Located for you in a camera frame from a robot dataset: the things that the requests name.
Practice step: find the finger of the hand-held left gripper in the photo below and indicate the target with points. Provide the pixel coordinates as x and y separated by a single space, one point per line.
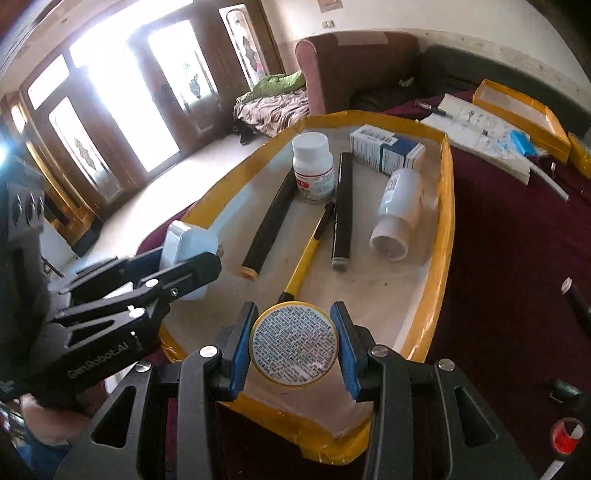
194 272
134 267

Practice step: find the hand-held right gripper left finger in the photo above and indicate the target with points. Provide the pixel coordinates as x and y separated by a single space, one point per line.
242 350

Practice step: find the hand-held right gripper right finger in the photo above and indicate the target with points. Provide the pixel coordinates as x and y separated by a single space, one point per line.
346 350

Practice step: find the white plastic container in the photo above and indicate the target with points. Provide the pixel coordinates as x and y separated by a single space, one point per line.
189 242

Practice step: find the round yellow tin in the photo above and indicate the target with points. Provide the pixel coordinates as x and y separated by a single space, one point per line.
293 344

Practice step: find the large yellow-rimmed tray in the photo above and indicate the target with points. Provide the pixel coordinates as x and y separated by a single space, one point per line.
369 295

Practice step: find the person's left forearm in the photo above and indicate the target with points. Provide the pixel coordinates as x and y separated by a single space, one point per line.
46 420

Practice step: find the black tube with yellow end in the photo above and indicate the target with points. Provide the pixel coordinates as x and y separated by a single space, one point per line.
272 221

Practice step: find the yellow pen with black cap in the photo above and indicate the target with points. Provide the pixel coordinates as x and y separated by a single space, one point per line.
304 261

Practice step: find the person's blue clothing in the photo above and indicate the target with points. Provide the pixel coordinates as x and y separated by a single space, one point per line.
41 461

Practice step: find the black slim rectangular stick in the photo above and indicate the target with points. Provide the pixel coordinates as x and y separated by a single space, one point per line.
344 207

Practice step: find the white squeeze bottle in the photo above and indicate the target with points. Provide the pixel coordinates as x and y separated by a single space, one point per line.
397 207

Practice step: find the white pill bottle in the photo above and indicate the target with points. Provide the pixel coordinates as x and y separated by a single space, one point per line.
314 157

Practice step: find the wooden glazed doors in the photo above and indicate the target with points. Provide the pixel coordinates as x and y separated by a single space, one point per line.
217 106

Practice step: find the patterned blanket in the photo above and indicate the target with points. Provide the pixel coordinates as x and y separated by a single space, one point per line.
272 110

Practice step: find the blue and white carton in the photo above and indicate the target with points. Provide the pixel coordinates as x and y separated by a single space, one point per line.
392 152

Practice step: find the green cloth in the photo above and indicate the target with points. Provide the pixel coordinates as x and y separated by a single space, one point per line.
281 83

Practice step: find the small dark metal piece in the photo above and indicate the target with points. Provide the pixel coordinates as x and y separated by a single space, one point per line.
565 390

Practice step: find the red tape roll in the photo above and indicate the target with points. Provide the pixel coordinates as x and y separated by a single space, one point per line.
565 438

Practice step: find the white paper booklet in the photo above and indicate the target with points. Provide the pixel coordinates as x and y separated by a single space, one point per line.
475 138

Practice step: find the dark slim pen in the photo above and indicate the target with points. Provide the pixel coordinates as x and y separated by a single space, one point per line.
434 108

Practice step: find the white plastic tube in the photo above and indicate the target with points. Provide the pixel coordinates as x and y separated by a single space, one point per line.
549 180

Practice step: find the brown sofa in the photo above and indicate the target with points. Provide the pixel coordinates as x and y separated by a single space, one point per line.
360 64

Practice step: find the small yellow cardboard box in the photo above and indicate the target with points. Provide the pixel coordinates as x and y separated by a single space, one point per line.
508 99

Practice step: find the yellow tape roll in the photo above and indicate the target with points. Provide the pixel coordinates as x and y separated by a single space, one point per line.
582 157

